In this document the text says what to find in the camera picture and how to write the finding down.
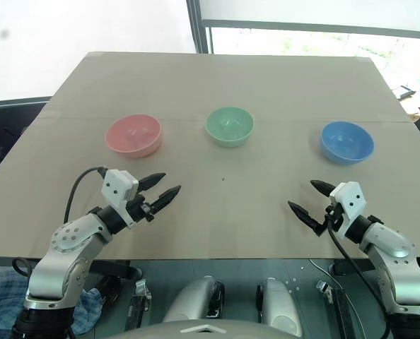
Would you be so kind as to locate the dark window frame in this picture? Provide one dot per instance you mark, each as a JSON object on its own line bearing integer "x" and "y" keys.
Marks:
{"x": 201, "y": 28}

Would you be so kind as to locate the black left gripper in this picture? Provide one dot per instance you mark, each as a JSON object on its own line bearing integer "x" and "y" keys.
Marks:
{"x": 139, "y": 208}

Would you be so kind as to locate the silver right robot leg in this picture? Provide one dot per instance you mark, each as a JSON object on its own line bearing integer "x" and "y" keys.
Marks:
{"x": 277, "y": 300}

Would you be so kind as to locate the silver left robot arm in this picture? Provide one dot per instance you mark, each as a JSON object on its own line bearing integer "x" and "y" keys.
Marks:
{"x": 68, "y": 247}

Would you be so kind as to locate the blue plastic bowl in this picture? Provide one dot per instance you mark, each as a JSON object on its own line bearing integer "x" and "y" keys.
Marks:
{"x": 347, "y": 144}

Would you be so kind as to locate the grey robot torso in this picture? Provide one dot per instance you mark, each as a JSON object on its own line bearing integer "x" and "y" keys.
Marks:
{"x": 206, "y": 332}

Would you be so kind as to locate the silver robot leg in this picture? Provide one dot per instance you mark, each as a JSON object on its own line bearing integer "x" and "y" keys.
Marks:
{"x": 277, "y": 300}
{"x": 192, "y": 296}

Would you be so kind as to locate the red plastic bowl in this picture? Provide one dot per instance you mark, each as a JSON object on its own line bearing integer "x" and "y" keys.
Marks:
{"x": 134, "y": 137}

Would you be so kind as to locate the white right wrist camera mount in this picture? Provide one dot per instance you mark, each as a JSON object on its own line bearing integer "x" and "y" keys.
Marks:
{"x": 351, "y": 205}

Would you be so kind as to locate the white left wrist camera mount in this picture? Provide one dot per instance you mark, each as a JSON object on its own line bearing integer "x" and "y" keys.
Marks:
{"x": 117, "y": 190}

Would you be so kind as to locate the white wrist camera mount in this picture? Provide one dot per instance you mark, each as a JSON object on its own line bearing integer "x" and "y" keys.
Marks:
{"x": 117, "y": 190}
{"x": 351, "y": 205}

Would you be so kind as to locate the green plastic bowl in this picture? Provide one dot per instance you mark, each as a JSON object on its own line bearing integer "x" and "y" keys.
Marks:
{"x": 229, "y": 129}

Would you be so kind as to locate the blue checkered cloth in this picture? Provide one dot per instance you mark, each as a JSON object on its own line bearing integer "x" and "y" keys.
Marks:
{"x": 1, "y": 293}

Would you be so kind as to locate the silver left robot leg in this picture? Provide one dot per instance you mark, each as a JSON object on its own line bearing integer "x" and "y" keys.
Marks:
{"x": 192, "y": 296}

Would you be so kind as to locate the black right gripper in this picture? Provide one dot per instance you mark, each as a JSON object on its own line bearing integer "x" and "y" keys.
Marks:
{"x": 334, "y": 217}

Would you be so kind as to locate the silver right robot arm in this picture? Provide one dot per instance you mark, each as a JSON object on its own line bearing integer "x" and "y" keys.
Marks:
{"x": 397, "y": 261}

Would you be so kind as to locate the black table base frame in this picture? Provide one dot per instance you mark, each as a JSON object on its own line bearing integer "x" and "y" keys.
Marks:
{"x": 114, "y": 269}

